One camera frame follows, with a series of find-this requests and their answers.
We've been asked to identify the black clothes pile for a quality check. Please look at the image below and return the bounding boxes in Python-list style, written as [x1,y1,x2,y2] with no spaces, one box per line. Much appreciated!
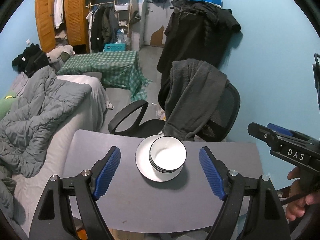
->
[12,43,50,78]

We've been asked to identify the grey door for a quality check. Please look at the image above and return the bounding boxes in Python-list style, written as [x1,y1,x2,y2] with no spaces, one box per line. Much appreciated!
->
[141,0,190,47]

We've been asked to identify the dark grey fleece robe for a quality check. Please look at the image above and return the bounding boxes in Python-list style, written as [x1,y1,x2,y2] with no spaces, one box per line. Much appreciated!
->
[164,59,230,142]

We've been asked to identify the person's right hand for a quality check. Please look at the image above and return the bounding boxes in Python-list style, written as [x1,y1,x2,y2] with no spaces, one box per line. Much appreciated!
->
[285,166,316,222]

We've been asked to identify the white plate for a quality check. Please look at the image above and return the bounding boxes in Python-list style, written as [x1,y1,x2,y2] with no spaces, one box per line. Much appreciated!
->
[135,135,187,182]

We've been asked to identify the black mesh office chair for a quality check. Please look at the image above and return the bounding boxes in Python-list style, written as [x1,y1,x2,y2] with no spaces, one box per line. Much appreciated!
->
[108,82,241,142]

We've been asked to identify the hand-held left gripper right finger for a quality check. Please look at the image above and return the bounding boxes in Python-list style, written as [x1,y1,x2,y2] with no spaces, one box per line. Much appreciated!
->
[199,147,292,240]

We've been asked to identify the black hanging coats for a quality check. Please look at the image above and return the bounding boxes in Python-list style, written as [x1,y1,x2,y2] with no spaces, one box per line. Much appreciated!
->
[157,0,242,85]

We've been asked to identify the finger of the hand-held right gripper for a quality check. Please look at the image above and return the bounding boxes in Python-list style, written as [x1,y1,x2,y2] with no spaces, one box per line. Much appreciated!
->
[247,122,278,153]
[266,123,312,142]

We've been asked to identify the green plush toy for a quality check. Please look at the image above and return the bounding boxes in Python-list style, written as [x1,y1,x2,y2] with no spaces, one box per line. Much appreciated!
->
[0,94,18,120]

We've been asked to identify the grey quilted duvet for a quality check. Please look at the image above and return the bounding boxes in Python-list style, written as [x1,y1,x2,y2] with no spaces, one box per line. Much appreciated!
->
[0,65,92,180]

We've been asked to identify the green checkered tablecloth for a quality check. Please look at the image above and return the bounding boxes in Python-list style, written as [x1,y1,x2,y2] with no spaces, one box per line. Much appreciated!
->
[57,51,153,102]

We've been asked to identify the black cable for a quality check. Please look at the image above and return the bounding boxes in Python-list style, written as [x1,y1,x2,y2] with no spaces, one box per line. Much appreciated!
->
[280,192,310,205]

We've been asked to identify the white bowl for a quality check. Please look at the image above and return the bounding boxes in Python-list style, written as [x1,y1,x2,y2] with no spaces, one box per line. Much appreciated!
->
[150,160,184,180]
[149,155,184,173]
[149,136,187,171]

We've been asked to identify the clear water jug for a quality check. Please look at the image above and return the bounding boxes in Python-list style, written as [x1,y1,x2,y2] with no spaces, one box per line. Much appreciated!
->
[115,30,128,44]

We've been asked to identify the wooden shelf unit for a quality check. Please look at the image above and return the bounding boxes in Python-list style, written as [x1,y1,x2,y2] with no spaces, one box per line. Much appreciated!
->
[114,0,133,50]

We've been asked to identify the wooden louvered wardrobe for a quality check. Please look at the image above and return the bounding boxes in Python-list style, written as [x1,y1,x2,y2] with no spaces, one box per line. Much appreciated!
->
[34,0,92,53]

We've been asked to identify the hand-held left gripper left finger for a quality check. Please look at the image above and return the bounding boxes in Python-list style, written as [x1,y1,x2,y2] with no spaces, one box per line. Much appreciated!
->
[28,146,122,240]

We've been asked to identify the light clothes pile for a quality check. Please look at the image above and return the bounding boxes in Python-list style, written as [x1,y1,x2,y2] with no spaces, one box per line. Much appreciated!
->
[46,44,75,64]

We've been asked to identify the blue plastic crate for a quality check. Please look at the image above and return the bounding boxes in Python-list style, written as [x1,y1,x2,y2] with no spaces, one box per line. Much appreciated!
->
[104,43,127,52]

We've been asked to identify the white bed sheet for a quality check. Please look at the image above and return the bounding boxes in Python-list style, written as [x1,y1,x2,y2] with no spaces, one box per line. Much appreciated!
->
[11,74,114,230]

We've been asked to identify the white hanging shirt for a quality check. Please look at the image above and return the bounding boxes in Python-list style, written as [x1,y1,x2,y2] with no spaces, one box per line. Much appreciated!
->
[53,0,65,29]

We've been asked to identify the dark hanging clothes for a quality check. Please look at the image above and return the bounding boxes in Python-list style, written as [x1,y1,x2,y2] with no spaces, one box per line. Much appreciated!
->
[86,6,118,52]

